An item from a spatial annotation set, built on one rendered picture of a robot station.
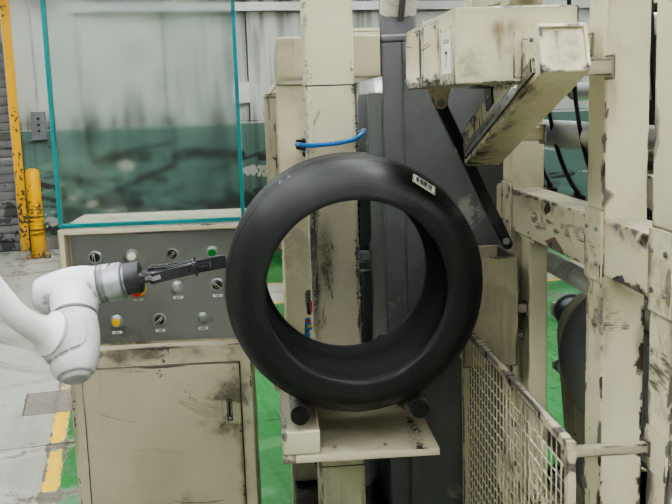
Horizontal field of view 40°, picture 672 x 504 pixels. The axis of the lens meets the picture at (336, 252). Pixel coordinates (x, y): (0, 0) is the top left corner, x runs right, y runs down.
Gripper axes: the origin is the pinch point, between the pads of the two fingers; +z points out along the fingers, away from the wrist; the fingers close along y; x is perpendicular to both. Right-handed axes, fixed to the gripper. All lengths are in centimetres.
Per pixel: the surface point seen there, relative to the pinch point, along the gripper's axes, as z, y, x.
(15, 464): -125, 202, 108
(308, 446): 14.4, -10.1, 44.8
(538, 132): 83, 8, -16
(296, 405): 13.4, -8.5, 35.1
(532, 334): 78, 21, 38
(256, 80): 15, 934, -67
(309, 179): 25.7, -10.4, -16.1
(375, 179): 40.0, -12.1, -13.6
